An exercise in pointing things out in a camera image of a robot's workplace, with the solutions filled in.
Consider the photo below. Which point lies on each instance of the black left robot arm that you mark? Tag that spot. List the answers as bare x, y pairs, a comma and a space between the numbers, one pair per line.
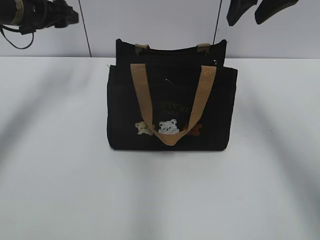
11, 13

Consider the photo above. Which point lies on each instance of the black bear tote bag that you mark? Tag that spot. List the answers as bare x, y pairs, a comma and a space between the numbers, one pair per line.
170, 100

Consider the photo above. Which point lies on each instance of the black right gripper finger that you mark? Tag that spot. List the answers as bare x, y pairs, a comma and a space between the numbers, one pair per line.
268, 8
237, 8

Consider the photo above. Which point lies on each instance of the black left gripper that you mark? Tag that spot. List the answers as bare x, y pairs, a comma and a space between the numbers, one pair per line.
42, 14

